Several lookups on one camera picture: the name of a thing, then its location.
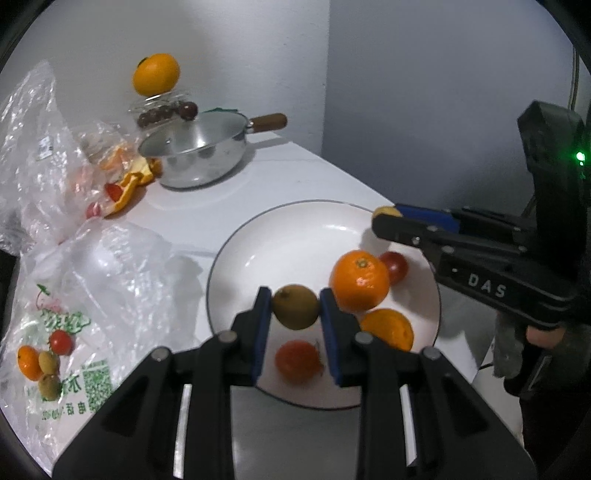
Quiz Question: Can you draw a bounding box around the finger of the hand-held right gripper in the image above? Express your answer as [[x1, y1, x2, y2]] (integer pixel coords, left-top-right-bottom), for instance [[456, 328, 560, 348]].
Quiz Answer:
[[372, 215, 455, 259], [396, 204, 527, 234]]

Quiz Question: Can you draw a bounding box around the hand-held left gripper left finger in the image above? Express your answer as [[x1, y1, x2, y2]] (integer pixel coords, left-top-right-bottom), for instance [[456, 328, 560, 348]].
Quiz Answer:
[[53, 286, 273, 480]]

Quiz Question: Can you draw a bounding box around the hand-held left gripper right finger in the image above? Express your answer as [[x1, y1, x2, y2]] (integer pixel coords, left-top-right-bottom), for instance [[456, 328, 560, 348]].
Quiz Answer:
[[318, 287, 539, 480]]

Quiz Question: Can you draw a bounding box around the green-brown kiwi fruit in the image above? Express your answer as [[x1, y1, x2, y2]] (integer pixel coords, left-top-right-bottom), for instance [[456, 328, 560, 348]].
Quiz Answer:
[[271, 285, 321, 330]]

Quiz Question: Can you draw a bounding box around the small mandarin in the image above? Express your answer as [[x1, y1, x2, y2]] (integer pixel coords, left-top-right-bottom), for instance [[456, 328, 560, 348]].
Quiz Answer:
[[17, 346, 42, 381], [360, 308, 415, 352], [329, 250, 391, 312]]

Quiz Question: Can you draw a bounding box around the white plate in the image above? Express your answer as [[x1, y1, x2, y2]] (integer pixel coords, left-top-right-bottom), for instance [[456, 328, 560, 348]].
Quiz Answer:
[[206, 199, 443, 411]]

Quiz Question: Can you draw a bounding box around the printed clear plastic bag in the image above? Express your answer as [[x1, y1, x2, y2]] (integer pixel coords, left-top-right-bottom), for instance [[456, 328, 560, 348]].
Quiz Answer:
[[0, 219, 218, 472]]

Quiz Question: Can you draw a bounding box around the person's right forearm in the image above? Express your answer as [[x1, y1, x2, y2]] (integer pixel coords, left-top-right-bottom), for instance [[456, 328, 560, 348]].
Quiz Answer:
[[519, 351, 591, 480]]

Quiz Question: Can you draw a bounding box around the person's right hand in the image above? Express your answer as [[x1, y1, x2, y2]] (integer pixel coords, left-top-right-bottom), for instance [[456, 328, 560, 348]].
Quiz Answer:
[[493, 318, 568, 395]]

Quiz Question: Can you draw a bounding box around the orange peel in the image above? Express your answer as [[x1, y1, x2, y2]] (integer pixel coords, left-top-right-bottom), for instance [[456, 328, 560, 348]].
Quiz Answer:
[[99, 143, 163, 217]]

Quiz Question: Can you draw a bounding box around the small kiwi fruit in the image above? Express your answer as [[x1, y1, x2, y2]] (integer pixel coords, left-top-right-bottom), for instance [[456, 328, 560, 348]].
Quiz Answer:
[[38, 373, 63, 401]]

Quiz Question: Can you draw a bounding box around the glass jar of dates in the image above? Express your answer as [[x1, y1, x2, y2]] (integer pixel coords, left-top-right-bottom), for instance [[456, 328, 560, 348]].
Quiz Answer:
[[128, 90, 199, 129]]

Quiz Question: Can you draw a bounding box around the large orange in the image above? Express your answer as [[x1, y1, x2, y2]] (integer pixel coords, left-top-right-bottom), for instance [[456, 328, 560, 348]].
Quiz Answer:
[[132, 53, 181, 97]]

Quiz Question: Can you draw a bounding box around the crumpled clear plastic bag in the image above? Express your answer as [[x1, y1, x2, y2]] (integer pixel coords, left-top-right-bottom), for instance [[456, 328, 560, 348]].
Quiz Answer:
[[0, 60, 153, 254]]

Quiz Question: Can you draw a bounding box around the steel saucepan with wooden handle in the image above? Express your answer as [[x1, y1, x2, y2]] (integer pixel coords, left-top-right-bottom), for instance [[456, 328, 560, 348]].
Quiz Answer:
[[137, 112, 288, 189]]

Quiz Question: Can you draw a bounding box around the thin grey cable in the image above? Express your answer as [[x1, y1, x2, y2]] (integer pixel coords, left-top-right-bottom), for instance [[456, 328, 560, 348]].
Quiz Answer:
[[569, 46, 581, 112]]

